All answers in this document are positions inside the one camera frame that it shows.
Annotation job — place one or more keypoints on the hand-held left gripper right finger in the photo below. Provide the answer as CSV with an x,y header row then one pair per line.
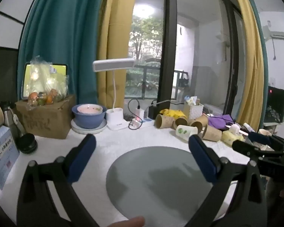
x,y
202,158

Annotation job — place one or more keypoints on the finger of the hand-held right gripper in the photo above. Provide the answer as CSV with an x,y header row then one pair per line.
x,y
259,138
243,146

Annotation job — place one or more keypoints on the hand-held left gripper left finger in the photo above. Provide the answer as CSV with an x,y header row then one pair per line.
x,y
81,157

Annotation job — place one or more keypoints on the white paper cup green print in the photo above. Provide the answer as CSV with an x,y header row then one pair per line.
x,y
185,131

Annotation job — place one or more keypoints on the person's left hand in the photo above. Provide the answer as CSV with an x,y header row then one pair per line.
x,y
126,222

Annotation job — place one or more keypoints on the yellow sponge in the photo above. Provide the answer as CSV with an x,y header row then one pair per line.
x,y
230,138

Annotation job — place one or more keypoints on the white plate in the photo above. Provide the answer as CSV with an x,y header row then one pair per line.
x,y
79,128

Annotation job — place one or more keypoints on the purple cloth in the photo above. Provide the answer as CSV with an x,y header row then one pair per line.
x,y
219,121

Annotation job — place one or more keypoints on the blue bowl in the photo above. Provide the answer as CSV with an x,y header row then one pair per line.
x,y
88,119

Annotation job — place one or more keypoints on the white woven basket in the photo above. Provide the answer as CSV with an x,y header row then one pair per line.
x,y
193,111

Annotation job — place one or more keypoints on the white desk lamp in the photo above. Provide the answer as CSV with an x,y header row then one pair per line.
x,y
116,120

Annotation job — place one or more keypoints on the cardboard box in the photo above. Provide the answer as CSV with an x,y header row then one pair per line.
x,y
47,120

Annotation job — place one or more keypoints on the grey round mat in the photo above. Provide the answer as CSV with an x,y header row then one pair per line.
x,y
156,182

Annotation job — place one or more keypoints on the yellow cloth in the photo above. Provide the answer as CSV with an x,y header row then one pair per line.
x,y
172,113

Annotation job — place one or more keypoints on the black round lid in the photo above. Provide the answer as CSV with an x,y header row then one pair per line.
x,y
27,143

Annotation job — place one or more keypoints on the white power strip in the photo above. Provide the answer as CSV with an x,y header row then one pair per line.
x,y
145,122

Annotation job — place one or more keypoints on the black plug adapter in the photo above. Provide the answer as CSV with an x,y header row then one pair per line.
x,y
152,112

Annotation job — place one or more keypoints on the white plug adapter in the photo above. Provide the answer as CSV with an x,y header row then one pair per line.
x,y
139,114

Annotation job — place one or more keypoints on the yellow curtain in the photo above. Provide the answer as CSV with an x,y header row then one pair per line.
x,y
113,40
250,63

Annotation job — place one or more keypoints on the blue and white carton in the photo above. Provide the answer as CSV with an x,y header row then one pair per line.
x,y
2,156

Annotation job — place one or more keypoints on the clear bag of fruit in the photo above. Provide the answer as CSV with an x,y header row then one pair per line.
x,y
47,85

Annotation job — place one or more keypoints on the steel thermos bottle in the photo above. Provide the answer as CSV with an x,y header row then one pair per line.
x,y
11,118

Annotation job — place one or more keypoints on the teal curtain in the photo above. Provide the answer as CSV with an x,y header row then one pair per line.
x,y
262,52
61,28

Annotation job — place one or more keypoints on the tablet with yellow screen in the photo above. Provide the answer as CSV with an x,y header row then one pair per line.
x,y
26,80

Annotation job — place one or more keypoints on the white air conditioner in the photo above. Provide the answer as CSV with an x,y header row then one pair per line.
x,y
282,35

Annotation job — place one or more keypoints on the black window frame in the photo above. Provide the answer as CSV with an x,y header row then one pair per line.
x,y
169,40

